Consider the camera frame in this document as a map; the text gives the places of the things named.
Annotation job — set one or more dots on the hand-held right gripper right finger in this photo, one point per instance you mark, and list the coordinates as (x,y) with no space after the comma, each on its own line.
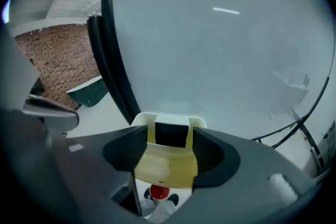
(212,157)

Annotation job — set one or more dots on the person's left shoe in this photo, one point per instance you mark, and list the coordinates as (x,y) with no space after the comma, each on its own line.
(147,193)

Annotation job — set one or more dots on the black rectangular block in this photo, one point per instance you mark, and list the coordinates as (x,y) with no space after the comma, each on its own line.
(171,133)

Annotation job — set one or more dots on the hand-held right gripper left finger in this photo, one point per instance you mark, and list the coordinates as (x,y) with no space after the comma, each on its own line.
(123,149)

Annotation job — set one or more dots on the person's shoe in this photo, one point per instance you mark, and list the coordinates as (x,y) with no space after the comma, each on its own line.
(173,199)
(147,193)

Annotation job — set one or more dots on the dark green bin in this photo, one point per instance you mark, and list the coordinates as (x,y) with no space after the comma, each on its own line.
(89,93)

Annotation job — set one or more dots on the cream yellow plastic container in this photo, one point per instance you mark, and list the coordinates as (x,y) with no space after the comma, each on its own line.
(162,162)

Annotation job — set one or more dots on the person's right shoe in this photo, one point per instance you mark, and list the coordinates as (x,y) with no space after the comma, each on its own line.
(173,199)

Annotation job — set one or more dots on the red round knob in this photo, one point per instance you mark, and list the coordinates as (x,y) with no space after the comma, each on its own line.
(159,191)

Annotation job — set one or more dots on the white box with black frame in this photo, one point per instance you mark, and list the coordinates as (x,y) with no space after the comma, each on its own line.
(199,47)

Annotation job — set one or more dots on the black stand post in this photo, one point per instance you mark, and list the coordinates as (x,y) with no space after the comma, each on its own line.
(102,60)

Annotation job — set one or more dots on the person's legs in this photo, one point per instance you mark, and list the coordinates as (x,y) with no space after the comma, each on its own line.
(158,208)

